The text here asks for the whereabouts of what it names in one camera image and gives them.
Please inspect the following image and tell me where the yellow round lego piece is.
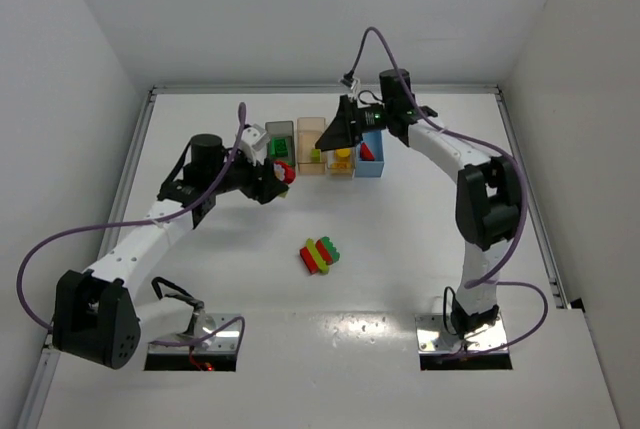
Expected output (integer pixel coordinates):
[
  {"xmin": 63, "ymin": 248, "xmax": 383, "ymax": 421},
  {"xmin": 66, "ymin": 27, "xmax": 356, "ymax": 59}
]
[{"xmin": 334, "ymin": 148, "xmax": 351, "ymax": 159}]

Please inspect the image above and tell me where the red flower lego piece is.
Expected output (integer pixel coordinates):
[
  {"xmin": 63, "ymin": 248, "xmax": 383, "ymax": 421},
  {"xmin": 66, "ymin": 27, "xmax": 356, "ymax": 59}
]
[{"xmin": 273, "ymin": 160, "xmax": 296, "ymax": 185}]

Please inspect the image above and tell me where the red curved lego piece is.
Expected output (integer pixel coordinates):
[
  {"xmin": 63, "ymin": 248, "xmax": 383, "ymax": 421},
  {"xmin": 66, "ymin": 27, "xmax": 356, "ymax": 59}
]
[{"xmin": 359, "ymin": 143, "xmax": 376, "ymax": 162}]

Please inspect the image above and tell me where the small lime green lego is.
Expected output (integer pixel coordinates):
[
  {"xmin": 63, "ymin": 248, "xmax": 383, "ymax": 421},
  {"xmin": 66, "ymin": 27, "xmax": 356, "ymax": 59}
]
[{"xmin": 310, "ymin": 149, "xmax": 322, "ymax": 163}]

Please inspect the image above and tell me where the red green lego stack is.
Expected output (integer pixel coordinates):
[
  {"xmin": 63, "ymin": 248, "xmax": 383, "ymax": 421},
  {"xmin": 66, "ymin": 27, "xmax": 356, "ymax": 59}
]
[{"xmin": 299, "ymin": 236, "xmax": 341, "ymax": 275}]

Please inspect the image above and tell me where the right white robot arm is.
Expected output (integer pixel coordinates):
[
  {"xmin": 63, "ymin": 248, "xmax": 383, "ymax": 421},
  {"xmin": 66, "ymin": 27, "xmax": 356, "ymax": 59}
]
[{"xmin": 315, "ymin": 69, "xmax": 524, "ymax": 338}]

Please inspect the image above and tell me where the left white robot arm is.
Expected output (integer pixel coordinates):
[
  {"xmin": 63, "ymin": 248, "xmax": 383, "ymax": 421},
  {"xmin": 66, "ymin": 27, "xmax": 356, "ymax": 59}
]
[{"xmin": 52, "ymin": 125, "xmax": 289, "ymax": 369}]

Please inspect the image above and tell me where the blue container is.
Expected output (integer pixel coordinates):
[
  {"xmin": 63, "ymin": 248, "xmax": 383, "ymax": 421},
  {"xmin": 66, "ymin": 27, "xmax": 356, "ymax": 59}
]
[{"xmin": 355, "ymin": 131, "xmax": 385, "ymax": 178}]

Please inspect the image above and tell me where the clear transparent container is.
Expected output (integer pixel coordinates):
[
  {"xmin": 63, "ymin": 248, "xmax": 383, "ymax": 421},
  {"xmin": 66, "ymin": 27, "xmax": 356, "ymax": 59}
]
[{"xmin": 327, "ymin": 148, "xmax": 355, "ymax": 178}]

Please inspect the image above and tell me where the orange transparent container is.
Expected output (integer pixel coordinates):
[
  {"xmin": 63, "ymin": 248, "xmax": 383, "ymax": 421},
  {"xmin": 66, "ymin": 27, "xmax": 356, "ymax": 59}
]
[{"xmin": 296, "ymin": 117, "xmax": 326, "ymax": 175}]

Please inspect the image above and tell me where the grey transparent container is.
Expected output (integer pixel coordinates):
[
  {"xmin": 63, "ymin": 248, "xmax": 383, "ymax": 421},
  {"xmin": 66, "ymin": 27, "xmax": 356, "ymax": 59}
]
[{"xmin": 265, "ymin": 120, "xmax": 296, "ymax": 168}]

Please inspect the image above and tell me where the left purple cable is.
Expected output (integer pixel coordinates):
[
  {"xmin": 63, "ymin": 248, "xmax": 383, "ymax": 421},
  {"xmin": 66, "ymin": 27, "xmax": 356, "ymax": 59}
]
[{"xmin": 15, "ymin": 102, "xmax": 249, "ymax": 350}]

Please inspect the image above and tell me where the purple cable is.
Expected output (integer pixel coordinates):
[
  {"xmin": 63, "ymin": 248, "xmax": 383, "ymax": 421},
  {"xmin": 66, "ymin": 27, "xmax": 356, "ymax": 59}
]
[
  {"xmin": 15, "ymin": 102, "xmax": 249, "ymax": 350},
  {"xmin": 339, "ymin": 27, "xmax": 550, "ymax": 360}
]

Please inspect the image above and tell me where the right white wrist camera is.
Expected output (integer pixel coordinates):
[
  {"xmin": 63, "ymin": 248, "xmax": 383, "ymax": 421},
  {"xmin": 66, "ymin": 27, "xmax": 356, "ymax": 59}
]
[{"xmin": 340, "ymin": 72, "xmax": 361, "ymax": 100}]

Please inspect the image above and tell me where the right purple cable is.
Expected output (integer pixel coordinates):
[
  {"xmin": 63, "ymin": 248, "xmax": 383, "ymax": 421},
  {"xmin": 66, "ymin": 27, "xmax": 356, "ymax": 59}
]
[{"xmin": 339, "ymin": 27, "xmax": 550, "ymax": 360}]

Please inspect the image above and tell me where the back aluminium frame rail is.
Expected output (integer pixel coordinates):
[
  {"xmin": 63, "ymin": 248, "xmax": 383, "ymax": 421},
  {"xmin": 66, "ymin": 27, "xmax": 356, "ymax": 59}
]
[{"xmin": 151, "ymin": 83, "xmax": 500, "ymax": 95}]

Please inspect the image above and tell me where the left aluminium frame rail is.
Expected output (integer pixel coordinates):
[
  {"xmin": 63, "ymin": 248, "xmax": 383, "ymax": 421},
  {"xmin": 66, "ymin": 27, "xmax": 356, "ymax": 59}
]
[{"xmin": 97, "ymin": 87, "xmax": 157, "ymax": 259}]

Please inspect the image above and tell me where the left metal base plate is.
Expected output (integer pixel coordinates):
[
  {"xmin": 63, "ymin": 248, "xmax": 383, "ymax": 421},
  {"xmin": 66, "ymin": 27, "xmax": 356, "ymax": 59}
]
[{"xmin": 147, "ymin": 313, "xmax": 246, "ymax": 357}]

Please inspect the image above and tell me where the metal base plate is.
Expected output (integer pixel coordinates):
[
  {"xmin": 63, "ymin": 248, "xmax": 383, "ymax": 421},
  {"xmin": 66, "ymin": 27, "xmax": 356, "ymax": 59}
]
[
  {"xmin": 415, "ymin": 313, "xmax": 509, "ymax": 357},
  {"xmin": 147, "ymin": 313, "xmax": 246, "ymax": 357}
]

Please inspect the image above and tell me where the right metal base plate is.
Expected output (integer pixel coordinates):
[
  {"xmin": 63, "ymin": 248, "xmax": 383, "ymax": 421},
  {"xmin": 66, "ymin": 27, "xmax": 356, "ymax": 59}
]
[{"xmin": 415, "ymin": 313, "xmax": 509, "ymax": 357}]

